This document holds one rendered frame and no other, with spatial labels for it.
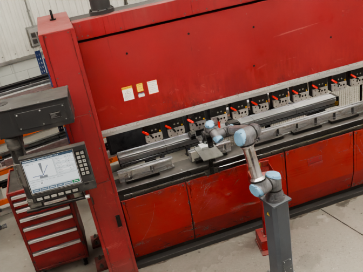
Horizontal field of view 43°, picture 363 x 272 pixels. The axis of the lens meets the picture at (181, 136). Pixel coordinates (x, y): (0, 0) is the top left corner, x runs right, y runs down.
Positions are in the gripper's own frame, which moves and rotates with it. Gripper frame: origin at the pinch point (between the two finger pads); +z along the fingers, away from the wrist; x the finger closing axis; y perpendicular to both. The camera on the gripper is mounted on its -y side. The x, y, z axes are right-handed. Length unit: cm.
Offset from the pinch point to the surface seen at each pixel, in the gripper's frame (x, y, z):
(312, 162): -99, -35, 33
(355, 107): -156, -1, 12
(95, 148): 93, 8, -33
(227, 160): -15.3, -15.9, 10.9
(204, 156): 6.4, -11.9, -3.6
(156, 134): 40.3, 16.3, -11.1
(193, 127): 7.4, 14.5, -8.9
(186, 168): 21.6, -12.3, 12.4
